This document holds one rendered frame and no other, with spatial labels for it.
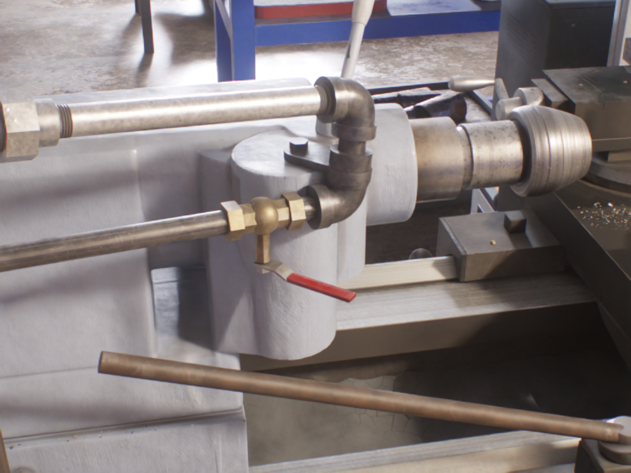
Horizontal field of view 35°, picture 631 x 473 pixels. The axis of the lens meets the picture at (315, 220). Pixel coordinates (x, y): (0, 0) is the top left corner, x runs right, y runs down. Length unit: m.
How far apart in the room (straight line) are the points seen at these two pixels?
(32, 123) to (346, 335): 0.61
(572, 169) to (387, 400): 0.29
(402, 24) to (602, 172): 1.55
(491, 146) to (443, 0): 1.99
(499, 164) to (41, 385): 0.45
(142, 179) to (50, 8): 4.49
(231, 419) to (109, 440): 0.10
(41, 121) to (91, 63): 3.84
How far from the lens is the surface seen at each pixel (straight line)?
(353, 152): 0.75
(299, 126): 0.84
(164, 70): 4.34
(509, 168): 0.95
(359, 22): 0.85
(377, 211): 0.90
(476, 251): 1.24
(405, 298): 1.21
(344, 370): 1.24
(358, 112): 0.74
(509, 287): 1.25
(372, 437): 1.18
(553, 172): 0.96
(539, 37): 2.43
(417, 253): 1.61
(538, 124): 0.95
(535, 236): 1.28
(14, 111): 0.63
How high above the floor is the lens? 1.50
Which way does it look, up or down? 29 degrees down
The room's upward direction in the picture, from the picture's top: straight up
